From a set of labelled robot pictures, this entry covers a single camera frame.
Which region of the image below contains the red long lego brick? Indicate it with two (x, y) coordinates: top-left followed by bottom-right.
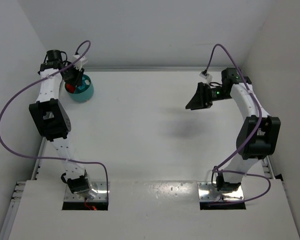
(65, 83), (76, 94)

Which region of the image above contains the teal long lego brick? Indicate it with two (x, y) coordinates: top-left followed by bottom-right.
(76, 85), (86, 93)

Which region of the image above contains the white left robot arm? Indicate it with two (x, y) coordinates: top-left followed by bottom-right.
(28, 49), (94, 196)

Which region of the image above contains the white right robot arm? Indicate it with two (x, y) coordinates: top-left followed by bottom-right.
(185, 68), (281, 192)

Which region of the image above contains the teal divided round container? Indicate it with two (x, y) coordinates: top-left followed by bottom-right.
(64, 74), (94, 103)

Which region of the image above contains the aluminium frame rail back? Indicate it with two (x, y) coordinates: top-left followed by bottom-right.
(86, 66), (241, 73)

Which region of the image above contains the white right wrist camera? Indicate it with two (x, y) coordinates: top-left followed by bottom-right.
(199, 70), (213, 85)

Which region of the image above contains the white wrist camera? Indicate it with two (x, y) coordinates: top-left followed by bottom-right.
(199, 70), (213, 85)
(72, 54), (88, 71)

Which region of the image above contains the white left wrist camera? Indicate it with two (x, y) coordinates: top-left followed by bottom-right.
(72, 54), (88, 71)

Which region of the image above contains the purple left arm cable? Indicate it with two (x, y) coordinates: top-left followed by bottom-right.
(0, 40), (110, 201)

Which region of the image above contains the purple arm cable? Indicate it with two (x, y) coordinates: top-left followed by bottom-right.
(0, 40), (110, 201)
(204, 43), (271, 206)

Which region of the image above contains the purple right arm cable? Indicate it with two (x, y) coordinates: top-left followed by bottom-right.
(204, 43), (271, 206)

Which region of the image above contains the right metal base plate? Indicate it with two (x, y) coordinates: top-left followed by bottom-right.
(197, 181), (244, 203)

